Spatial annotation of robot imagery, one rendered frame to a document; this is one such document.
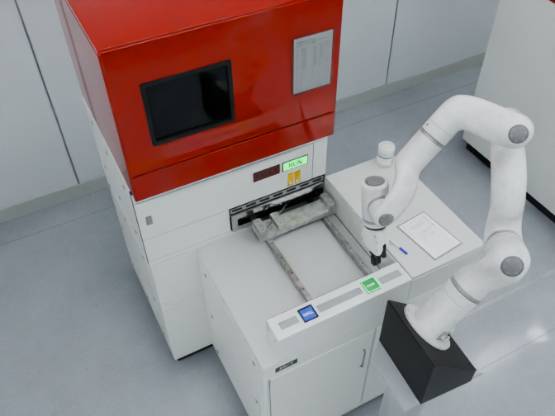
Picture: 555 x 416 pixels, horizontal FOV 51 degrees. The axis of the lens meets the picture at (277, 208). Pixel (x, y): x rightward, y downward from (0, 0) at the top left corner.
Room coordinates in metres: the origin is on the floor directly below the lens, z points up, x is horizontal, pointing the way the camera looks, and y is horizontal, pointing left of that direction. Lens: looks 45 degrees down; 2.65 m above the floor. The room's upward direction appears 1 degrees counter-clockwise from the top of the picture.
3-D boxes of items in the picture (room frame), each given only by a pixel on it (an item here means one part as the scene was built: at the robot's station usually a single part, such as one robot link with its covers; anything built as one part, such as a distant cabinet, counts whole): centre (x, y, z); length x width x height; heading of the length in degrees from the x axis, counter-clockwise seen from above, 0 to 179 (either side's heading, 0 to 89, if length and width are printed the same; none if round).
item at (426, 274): (1.65, -0.50, 0.89); 0.62 x 0.35 x 0.14; 27
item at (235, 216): (1.74, 0.00, 0.89); 0.44 x 0.02 x 0.10; 117
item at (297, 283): (1.45, -0.03, 0.84); 0.50 x 0.02 x 0.03; 27
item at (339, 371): (1.50, -0.23, 0.41); 0.97 x 0.64 x 0.82; 117
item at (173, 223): (1.67, 0.16, 1.02); 0.82 x 0.03 x 0.40; 117
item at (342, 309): (1.21, -0.22, 0.89); 0.55 x 0.09 x 0.14; 117
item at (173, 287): (1.98, 0.31, 0.41); 0.82 x 0.71 x 0.82; 117
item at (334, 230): (1.57, -0.27, 0.84); 0.50 x 0.02 x 0.03; 27
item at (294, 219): (1.69, -0.07, 0.87); 0.36 x 0.08 x 0.03; 117
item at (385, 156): (1.93, -0.47, 1.01); 0.07 x 0.07 x 0.10
